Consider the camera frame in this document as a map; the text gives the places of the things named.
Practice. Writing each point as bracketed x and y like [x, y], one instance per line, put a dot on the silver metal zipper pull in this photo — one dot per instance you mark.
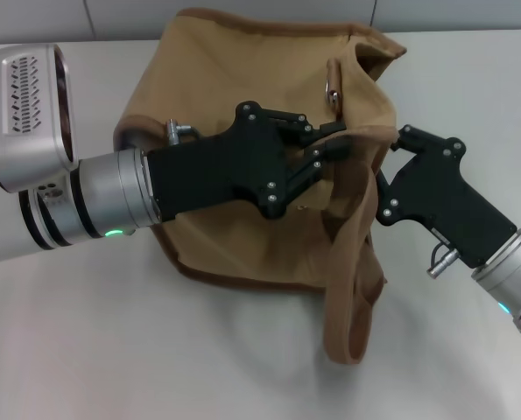
[332, 92]

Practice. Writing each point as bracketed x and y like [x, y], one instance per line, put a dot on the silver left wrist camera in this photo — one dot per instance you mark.
[28, 118]

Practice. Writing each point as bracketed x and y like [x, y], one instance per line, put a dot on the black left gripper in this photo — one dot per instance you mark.
[216, 170]

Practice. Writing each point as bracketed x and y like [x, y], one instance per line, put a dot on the khaki canvas food bag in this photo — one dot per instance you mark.
[225, 65]

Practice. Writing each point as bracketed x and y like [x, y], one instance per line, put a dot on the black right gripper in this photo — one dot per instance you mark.
[435, 197]

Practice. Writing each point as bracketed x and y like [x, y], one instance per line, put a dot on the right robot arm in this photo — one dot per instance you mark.
[511, 280]

